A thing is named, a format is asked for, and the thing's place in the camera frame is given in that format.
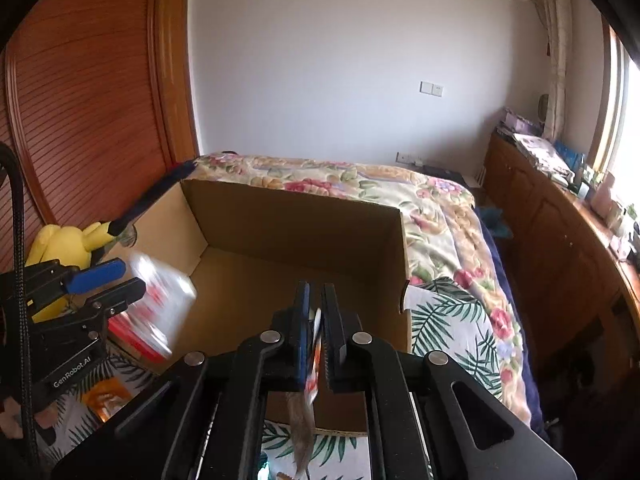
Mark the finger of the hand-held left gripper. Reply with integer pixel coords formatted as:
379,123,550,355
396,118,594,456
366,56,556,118
22,258,126,312
31,277,147,347

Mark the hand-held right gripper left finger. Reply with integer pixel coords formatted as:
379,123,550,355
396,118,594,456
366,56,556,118
51,281,313,480

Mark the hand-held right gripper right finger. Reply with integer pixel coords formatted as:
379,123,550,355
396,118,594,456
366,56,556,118
321,282,578,480

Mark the white red snack packet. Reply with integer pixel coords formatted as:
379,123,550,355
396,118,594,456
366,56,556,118
107,252,197,362

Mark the brown cardboard box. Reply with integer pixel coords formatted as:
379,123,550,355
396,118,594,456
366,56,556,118
97,179,414,434

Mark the orange grey snack packet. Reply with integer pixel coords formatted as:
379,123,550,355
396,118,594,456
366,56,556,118
286,307,326,479

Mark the yellow plush toy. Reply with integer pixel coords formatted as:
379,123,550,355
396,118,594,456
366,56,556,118
24,220,119,324

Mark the leaf print blanket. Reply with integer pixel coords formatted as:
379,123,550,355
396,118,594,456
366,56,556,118
37,276,505,480

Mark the floral quilt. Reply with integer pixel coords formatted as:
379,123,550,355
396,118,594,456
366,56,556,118
189,153,534,427

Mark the navy bed sheet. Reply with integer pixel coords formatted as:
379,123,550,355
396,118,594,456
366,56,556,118
472,204,547,433

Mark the wooden wardrobe door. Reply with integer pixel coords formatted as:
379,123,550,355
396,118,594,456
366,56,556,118
0,0,202,273

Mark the black flat device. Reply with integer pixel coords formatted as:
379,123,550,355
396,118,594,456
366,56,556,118
422,162,464,179

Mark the teal cloth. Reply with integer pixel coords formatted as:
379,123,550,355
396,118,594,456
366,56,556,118
479,207,514,239

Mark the wooden cabinet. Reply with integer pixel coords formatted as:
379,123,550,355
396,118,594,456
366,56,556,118
482,129,640,391

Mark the patterned folded cloth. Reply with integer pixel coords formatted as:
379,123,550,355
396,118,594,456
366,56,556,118
512,132,575,182

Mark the stack of books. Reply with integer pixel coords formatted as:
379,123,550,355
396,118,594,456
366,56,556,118
499,107,545,137

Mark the blue box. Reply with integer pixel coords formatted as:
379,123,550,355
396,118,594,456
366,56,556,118
554,140,586,171

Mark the pink jar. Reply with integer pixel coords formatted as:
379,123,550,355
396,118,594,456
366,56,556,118
590,172,618,218

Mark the beige curtain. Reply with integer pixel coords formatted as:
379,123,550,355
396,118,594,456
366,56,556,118
536,0,574,144

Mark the window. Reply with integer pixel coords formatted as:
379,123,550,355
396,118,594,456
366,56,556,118
587,22,640,201

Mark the black cable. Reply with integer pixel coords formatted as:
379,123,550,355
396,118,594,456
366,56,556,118
0,142,42,480

